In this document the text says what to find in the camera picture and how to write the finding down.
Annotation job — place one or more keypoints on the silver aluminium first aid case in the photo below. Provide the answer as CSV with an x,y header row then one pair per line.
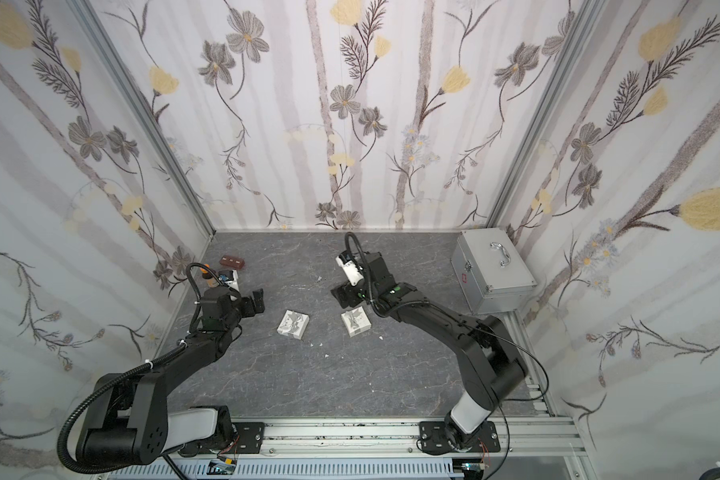
x,y
490,272

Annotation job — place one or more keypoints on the small brown block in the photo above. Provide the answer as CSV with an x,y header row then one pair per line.
x,y
232,262

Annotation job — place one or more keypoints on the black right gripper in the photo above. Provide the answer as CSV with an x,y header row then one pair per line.
x,y
348,297

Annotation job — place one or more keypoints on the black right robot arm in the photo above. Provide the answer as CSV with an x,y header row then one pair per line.
x,y
490,363

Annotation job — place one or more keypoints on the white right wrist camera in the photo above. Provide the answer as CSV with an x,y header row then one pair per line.
x,y
351,268

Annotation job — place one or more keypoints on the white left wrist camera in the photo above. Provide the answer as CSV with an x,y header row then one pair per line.
x,y
230,278

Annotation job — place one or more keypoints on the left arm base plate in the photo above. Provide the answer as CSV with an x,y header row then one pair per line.
x,y
229,437

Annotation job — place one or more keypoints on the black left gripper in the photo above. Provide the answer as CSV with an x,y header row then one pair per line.
x,y
250,302

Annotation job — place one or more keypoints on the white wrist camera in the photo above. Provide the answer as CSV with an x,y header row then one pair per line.
x,y
230,278
351,268

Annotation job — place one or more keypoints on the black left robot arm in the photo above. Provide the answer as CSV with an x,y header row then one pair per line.
x,y
125,420

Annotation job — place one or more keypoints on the white slotted cable duct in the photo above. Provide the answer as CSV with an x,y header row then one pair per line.
x,y
295,468

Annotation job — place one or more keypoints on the aluminium mounting rail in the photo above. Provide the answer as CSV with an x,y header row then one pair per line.
x,y
538,437

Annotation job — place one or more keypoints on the left white bow gift box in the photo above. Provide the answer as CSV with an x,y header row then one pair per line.
x,y
293,324

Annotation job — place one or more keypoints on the brown bottle orange cap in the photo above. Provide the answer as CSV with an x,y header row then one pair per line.
x,y
206,273

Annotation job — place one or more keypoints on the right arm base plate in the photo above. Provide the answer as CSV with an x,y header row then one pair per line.
x,y
435,440

